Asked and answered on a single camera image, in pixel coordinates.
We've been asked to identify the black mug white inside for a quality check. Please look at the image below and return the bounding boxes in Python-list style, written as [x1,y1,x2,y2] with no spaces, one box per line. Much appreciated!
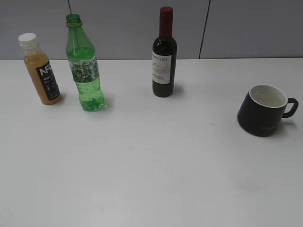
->
[237,84,299,137]

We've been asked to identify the dark red wine bottle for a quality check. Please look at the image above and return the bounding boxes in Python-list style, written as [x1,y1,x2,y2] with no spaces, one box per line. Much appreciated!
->
[152,6,177,97]

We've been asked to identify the green sprite bottle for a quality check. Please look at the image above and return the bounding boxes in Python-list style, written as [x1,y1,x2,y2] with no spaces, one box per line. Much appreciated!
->
[66,14,105,111]

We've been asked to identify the orange juice bottle white cap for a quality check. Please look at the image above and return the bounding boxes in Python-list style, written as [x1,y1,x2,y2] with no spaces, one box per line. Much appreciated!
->
[18,33,61,105]

